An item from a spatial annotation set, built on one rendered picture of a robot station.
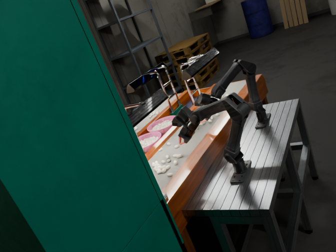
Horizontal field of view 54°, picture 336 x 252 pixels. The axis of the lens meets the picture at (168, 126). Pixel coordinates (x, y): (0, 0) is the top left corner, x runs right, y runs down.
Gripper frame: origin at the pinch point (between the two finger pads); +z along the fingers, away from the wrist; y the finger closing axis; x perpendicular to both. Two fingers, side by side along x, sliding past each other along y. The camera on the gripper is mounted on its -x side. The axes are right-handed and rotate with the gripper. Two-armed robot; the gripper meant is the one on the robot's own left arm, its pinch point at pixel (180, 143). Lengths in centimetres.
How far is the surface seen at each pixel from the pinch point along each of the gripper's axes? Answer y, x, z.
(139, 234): 68, 12, -10
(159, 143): -21.0, -13.7, 30.1
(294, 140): -149, 78, 41
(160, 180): 19.5, 4.0, 13.2
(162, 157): -5.8, -5.2, 24.0
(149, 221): 60, 13, -9
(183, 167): 11.3, 9.8, 2.5
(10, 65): 83, -45, -59
